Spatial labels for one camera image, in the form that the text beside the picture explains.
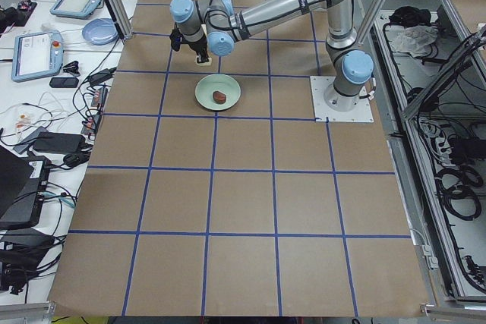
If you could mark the light green plate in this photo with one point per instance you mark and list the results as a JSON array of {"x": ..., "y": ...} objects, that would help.
[{"x": 221, "y": 82}]

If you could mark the white crumpled cloth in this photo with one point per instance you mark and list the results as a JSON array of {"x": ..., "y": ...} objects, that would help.
[{"x": 415, "y": 41}]

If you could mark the black power adapter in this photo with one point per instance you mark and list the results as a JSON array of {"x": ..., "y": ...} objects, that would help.
[{"x": 49, "y": 142}]

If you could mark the teach pendant near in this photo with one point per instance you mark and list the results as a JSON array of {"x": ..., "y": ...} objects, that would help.
[{"x": 37, "y": 55}]

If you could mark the black laptop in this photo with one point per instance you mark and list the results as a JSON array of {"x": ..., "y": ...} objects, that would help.
[{"x": 23, "y": 181}]

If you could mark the teach pendant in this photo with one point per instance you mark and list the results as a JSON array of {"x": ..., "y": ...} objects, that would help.
[
  {"x": 77, "y": 9},
  {"x": 37, "y": 55}
]

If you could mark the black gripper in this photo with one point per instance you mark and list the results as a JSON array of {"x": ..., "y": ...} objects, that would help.
[{"x": 197, "y": 48}]

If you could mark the blue plate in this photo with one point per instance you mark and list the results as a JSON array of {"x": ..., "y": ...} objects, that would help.
[{"x": 100, "y": 31}]

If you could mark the teach pendant far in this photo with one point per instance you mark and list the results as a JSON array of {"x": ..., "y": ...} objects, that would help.
[{"x": 77, "y": 9}]

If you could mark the dark red bun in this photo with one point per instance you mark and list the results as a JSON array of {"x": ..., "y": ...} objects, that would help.
[{"x": 219, "y": 97}]

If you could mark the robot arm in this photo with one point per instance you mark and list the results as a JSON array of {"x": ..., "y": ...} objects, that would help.
[{"x": 214, "y": 27}]

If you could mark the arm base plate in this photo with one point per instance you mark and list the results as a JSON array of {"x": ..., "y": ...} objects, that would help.
[{"x": 329, "y": 106}]

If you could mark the black phone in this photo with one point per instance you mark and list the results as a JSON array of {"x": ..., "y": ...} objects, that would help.
[{"x": 64, "y": 82}]

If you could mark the white steamed bun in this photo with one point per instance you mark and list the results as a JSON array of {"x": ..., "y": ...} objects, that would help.
[{"x": 204, "y": 62}]

